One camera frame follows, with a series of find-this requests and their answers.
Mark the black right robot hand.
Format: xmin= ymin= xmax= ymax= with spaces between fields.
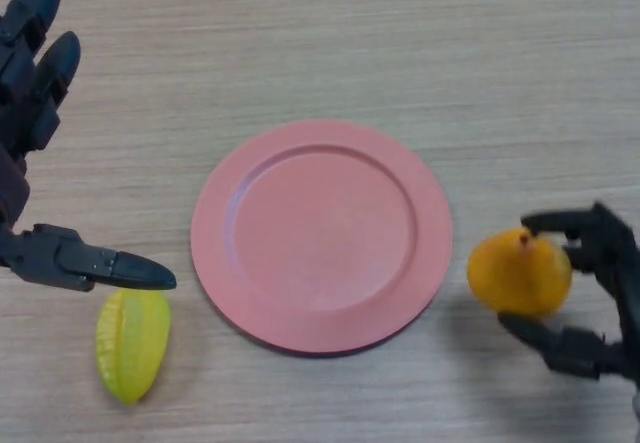
xmin=497 ymin=201 xmax=640 ymax=392

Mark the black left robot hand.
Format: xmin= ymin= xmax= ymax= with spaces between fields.
xmin=0 ymin=0 xmax=178 ymax=293

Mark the yellow pear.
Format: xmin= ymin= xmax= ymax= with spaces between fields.
xmin=467 ymin=227 xmax=573 ymax=319

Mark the pink round plate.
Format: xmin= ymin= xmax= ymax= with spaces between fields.
xmin=189 ymin=118 xmax=454 ymax=359

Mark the yellow green starfruit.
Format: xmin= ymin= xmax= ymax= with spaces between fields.
xmin=94 ymin=288 xmax=173 ymax=405

